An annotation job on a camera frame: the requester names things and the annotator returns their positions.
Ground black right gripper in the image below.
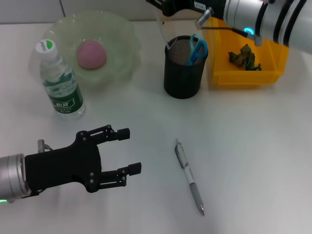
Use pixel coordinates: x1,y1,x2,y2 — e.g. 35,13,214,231
145,0,226,17

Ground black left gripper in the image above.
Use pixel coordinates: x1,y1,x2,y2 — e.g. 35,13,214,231
24,124,142,194

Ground clear plastic ruler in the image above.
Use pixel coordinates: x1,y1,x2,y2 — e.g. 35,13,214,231
156,14,175,49

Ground blue safety scissors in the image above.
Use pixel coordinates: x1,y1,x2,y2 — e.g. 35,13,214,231
187,33,208,66

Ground grey retractable pen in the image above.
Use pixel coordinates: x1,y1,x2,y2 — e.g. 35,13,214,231
174,138,206,216

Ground pink peach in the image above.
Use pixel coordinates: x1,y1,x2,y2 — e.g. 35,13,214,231
76,40,107,70

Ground clear water bottle green label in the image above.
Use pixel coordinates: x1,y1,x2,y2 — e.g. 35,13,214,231
35,39,86,120

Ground green toy figure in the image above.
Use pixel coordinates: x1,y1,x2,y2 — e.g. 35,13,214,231
228,43,263,71

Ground pale green glass fruit plate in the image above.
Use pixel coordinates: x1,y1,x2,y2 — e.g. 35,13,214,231
29,9,142,95

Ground black mesh pen cup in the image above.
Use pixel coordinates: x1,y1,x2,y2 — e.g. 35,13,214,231
163,36,209,99

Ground yellow plastic storage bin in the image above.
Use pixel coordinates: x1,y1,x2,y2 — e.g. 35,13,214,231
206,16,291,86

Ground right gripper cable with connector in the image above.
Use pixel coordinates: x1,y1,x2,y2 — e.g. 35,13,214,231
195,7,264,47

